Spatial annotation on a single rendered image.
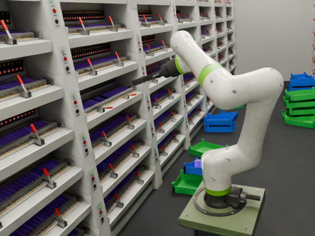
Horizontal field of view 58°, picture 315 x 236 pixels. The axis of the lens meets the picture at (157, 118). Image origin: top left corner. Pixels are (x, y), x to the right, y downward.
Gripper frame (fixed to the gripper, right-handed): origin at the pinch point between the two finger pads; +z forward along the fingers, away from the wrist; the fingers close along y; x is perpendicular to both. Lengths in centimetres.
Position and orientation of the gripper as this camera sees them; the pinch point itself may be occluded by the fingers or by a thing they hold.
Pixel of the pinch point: (139, 81)
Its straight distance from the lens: 161.4
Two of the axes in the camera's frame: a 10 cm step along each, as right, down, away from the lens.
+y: -4.1, 3.3, -8.5
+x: 3.7, 9.1, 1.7
